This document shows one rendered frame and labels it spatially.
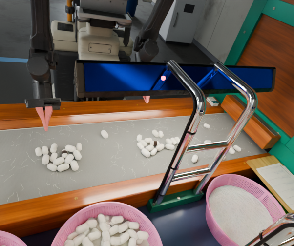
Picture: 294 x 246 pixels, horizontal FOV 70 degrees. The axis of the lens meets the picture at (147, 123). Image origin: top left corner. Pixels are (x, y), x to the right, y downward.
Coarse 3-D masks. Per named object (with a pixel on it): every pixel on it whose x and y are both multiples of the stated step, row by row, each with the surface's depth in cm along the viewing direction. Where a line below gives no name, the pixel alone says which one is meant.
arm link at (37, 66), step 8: (32, 56) 60; (40, 56) 61; (56, 56) 70; (32, 64) 60; (40, 64) 61; (48, 64) 68; (56, 64) 73; (32, 72) 60; (40, 72) 60; (48, 72) 63; (40, 80) 64
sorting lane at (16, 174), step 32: (32, 128) 76; (64, 128) 80; (96, 128) 83; (128, 128) 87; (160, 128) 91; (224, 128) 101; (0, 160) 64; (32, 160) 66; (96, 160) 72; (128, 160) 75; (160, 160) 78; (224, 160) 85; (0, 192) 57; (32, 192) 59
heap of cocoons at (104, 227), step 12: (108, 216) 59; (120, 216) 59; (84, 228) 54; (96, 228) 56; (108, 228) 56; (120, 228) 56; (132, 228) 58; (72, 240) 52; (84, 240) 52; (96, 240) 54; (108, 240) 53; (120, 240) 54; (132, 240) 54; (144, 240) 57
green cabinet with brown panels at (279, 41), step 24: (264, 0) 87; (288, 0) 80; (264, 24) 89; (288, 24) 80; (240, 48) 100; (264, 48) 90; (288, 48) 81; (288, 72) 82; (240, 96) 102; (264, 96) 92; (288, 96) 83; (264, 120) 91; (288, 120) 83; (288, 144) 83
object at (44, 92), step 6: (36, 84) 66; (48, 84) 68; (36, 90) 66; (42, 90) 66; (48, 90) 68; (36, 96) 66; (42, 96) 66; (48, 96) 67; (48, 102) 67; (54, 102) 68; (60, 102) 68
